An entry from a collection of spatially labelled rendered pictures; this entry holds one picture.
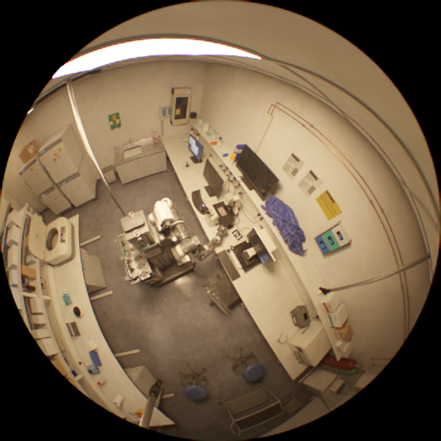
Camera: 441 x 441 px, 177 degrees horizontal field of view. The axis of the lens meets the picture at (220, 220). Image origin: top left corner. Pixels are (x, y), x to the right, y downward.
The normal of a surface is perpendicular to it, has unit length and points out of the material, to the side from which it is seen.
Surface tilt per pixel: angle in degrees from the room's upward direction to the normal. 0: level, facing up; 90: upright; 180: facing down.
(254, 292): 0
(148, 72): 90
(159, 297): 0
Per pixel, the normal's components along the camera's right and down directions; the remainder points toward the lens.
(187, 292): 0.21, -0.47
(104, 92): 0.47, 0.82
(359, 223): -0.86, 0.33
